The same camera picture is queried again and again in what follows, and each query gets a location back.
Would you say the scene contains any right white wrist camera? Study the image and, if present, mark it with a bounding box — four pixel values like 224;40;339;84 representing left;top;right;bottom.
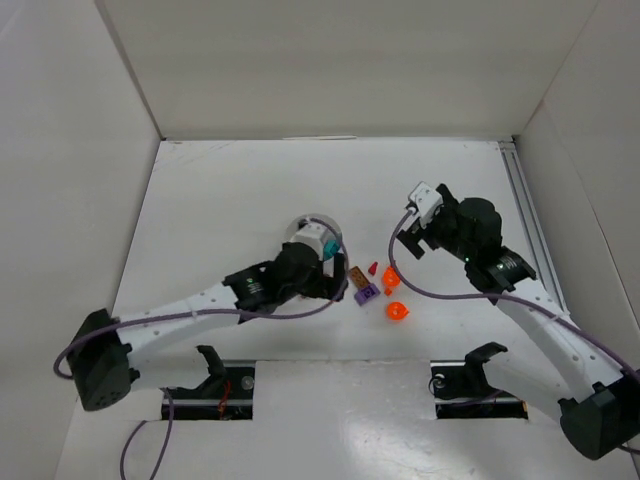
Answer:
406;181;444;228

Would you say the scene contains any aluminium rail right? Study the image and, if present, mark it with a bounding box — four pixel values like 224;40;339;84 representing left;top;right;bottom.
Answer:
498;140;567;310

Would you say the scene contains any orange round lego rear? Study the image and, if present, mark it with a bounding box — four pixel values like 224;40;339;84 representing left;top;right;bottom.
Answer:
381;266;402;296

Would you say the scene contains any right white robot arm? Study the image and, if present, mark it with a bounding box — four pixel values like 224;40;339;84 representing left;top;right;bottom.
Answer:
390;183;639;460

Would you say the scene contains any orange round lego front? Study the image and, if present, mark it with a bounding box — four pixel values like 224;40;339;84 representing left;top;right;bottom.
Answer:
386;302;410;322

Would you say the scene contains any white divided round container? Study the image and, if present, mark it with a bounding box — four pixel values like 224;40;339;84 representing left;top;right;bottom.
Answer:
283;213;344;251

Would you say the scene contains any teal square lego brick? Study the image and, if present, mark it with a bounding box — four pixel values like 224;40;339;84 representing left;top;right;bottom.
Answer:
323;239;341;261

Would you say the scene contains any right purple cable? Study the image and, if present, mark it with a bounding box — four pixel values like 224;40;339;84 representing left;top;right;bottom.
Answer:
388;208;640;456

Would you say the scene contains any orange round lego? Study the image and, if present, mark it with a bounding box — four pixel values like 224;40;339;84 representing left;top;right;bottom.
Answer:
386;302;410;322
381;266;402;296

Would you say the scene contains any purple butterfly lego brick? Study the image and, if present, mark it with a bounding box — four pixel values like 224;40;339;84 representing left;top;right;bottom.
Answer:
354;284;380;306

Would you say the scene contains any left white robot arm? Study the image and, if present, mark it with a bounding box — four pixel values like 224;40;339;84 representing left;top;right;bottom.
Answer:
63;242;349;412

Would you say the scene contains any brown lego plate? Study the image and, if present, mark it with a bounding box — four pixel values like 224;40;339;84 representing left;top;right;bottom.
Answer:
348;266;370;290

